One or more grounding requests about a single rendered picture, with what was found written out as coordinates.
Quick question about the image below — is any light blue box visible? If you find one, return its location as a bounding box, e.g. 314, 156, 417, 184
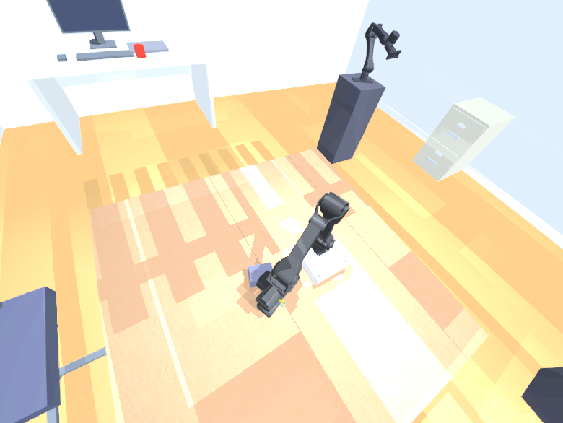
248, 271, 257, 288

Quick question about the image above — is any pale blue box lid with slot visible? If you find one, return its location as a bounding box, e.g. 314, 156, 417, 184
248, 263, 273, 283

